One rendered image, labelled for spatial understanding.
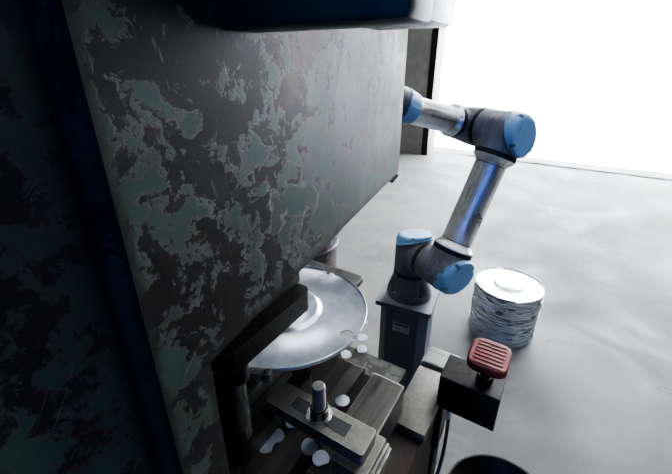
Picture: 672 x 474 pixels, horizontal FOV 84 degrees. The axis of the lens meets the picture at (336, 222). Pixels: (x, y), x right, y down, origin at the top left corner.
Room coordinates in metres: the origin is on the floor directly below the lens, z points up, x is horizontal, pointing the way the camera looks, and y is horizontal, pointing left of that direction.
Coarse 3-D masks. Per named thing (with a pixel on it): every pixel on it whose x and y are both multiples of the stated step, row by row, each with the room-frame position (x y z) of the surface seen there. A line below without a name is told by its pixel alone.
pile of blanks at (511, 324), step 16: (480, 288) 1.41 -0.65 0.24; (480, 304) 1.39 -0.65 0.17; (496, 304) 1.33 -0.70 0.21; (512, 304) 1.30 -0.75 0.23; (528, 304) 1.31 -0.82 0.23; (480, 320) 1.38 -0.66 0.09; (496, 320) 1.32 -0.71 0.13; (512, 320) 1.30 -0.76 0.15; (528, 320) 1.31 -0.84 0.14; (480, 336) 1.37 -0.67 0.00; (496, 336) 1.32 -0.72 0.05; (512, 336) 1.30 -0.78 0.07; (528, 336) 1.32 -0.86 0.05
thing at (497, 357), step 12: (480, 348) 0.47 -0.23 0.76; (492, 348) 0.47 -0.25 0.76; (504, 348) 0.46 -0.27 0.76; (468, 360) 0.44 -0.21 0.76; (480, 360) 0.44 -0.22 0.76; (492, 360) 0.44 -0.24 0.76; (504, 360) 0.44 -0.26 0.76; (480, 372) 0.43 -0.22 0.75; (492, 372) 0.42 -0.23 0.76; (504, 372) 0.42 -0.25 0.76
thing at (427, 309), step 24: (384, 288) 1.10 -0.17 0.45; (432, 288) 1.10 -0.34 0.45; (384, 312) 1.03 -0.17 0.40; (408, 312) 0.98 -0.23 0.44; (432, 312) 0.98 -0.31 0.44; (384, 336) 1.03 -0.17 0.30; (408, 336) 0.99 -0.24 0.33; (384, 360) 1.02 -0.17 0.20; (408, 360) 0.99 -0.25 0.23; (408, 384) 0.98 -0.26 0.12
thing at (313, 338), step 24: (312, 288) 0.60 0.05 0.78; (336, 288) 0.60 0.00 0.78; (312, 312) 0.52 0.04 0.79; (336, 312) 0.53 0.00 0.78; (360, 312) 0.53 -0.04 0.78; (288, 336) 0.47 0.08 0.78; (312, 336) 0.47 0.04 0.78; (336, 336) 0.47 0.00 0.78; (264, 360) 0.42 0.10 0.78; (288, 360) 0.42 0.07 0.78; (312, 360) 0.42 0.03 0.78
